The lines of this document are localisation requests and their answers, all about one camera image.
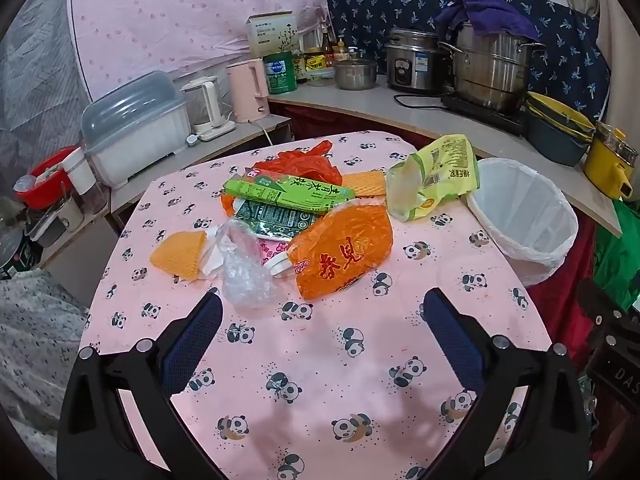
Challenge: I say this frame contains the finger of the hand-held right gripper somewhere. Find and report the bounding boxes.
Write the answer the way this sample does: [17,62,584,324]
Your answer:
[575,277,640,361]

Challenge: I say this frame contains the pink dotted cloth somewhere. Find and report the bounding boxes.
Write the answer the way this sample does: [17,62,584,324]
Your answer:
[67,0,346,106]

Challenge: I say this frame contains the grey floral cloth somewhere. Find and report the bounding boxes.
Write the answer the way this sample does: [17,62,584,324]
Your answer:
[0,270,96,461]

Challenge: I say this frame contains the beige carton box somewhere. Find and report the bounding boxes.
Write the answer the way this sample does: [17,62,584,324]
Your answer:
[245,11,301,59]

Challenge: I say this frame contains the white lidded clear container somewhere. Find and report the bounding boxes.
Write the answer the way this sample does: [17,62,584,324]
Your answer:
[62,147,108,211]

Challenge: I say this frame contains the black power cable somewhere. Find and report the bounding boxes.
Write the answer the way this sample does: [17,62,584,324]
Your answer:
[394,92,443,110]

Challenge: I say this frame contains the white dish box clear lid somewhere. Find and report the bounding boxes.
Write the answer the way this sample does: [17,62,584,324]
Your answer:
[81,71,192,191]

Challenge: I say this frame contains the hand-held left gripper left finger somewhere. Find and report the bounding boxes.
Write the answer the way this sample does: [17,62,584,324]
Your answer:
[56,291,224,480]

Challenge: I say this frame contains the grey patterned curtain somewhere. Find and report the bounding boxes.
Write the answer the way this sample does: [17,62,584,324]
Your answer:
[0,0,96,181]

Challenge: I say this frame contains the orange foam net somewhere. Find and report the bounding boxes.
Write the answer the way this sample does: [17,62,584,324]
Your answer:
[150,230,210,281]
[341,170,390,198]

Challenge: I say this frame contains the steel rice cooker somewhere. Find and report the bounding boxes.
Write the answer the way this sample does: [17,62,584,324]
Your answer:
[384,27,453,93]

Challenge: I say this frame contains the green drink carton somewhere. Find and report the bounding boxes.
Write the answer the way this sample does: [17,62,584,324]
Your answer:
[223,172,357,216]

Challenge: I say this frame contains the pink panda tablecloth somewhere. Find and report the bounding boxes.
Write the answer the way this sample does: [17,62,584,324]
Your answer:
[75,131,553,480]

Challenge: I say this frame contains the orange snack bag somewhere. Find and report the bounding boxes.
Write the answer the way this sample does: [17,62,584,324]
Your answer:
[289,199,393,302]

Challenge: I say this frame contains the pink electric kettle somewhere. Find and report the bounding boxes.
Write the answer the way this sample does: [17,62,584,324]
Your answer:
[226,57,271,124]

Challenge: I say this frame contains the flat orange foam net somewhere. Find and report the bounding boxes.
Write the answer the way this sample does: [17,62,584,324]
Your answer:
[341,170,390,198]

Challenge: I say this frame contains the white cable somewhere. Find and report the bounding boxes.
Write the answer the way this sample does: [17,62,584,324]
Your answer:
[252,119,274,147]

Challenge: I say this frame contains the blue patterned cloth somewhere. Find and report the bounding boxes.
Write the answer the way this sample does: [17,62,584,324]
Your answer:
[326,0,613,126]

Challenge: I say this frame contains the large steel steamer pot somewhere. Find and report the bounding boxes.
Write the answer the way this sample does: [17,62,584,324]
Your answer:
[437,22,548,113]

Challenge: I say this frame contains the dark red curtain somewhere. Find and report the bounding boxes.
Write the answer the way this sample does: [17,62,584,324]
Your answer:
[525,217,601,376]

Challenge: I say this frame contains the yellow green snack bag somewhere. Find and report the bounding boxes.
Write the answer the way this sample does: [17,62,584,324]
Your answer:
[386,134,481,223]

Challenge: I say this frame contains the purple cloth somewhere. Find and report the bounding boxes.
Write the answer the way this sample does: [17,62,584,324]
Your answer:
[435,0,541,41]

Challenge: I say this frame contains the glass kettle white handle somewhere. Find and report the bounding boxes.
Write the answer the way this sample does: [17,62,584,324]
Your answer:
[180,76,237,143]

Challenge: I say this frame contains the nested yellow blue bowls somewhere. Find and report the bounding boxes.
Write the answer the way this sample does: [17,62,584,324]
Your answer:
[522,91,597,167]

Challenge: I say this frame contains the red basin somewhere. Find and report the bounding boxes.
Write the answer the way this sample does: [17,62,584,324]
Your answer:
[14,146,81,209]

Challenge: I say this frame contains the bin with white liner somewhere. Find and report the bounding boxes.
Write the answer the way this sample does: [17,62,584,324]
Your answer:
[466,157,579,288]

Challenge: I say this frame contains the black pot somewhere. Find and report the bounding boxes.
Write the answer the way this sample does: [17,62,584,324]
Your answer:
[0,230,43,281]

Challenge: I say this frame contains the small steel pot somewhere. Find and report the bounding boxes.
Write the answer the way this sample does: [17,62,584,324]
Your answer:
[334,58,378,91]

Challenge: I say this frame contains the red orange plastic bag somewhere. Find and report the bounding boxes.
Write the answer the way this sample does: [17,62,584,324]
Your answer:
[221,140,343,216]

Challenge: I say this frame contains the green tin can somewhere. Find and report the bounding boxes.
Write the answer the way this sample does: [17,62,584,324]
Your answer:
[263,51,298,95]

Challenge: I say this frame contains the dark green packet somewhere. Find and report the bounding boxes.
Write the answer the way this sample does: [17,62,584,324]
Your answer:
[234,199,321,241]

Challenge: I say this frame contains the black induction cooker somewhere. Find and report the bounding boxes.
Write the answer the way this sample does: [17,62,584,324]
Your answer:
[440,92,531,136]

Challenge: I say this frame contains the yellow pot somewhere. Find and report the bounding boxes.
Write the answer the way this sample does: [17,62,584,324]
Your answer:
[582,122,638,200]

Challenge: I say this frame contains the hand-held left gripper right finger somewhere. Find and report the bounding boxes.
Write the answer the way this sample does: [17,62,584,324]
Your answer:
[421,287,591,480]

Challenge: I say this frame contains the clear plastic bag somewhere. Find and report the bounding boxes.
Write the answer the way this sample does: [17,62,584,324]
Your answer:
[216,217,280,309]

